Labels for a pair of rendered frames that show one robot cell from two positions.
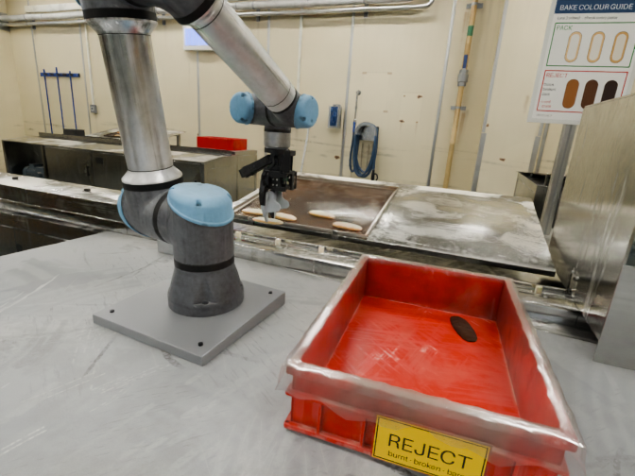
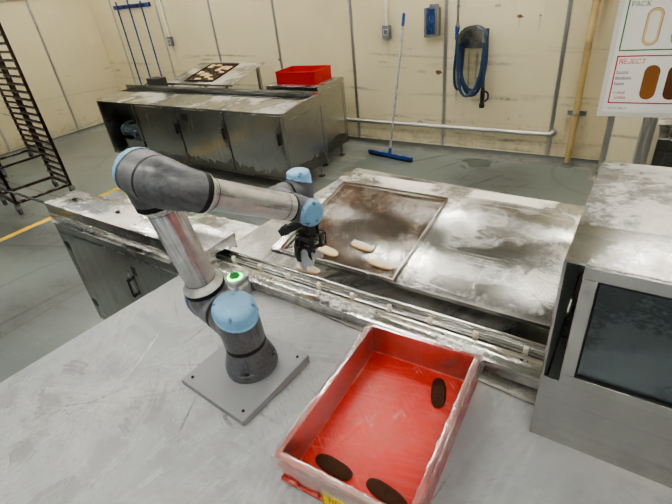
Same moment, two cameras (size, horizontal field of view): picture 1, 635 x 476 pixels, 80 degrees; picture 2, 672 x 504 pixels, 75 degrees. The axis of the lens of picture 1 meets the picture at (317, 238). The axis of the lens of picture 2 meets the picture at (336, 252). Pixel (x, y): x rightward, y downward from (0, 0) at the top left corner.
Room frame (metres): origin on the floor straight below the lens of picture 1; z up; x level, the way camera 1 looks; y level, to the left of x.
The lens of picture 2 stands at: (-0.12, -0.32, 1.77)
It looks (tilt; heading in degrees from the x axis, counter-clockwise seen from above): 31 degrees down; 16
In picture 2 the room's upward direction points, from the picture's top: 7 degrees counter-clockwise
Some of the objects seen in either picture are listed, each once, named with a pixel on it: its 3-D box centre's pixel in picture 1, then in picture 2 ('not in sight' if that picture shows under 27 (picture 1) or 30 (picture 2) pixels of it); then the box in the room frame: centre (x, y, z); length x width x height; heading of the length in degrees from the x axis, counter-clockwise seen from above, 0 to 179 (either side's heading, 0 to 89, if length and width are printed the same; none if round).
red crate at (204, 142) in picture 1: (222, 143); (303, 74); (4.76, 1.25, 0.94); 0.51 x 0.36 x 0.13; 74
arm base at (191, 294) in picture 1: (205, 276); (248, 351); (0.71, 0.22, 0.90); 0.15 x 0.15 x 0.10
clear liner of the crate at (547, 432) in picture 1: (423, 334); (386, 413); (0.57, -0.19, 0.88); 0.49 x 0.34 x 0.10; 162
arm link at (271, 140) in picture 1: (277, 141); not in sight; (1.09, 0.13, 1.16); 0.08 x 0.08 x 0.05
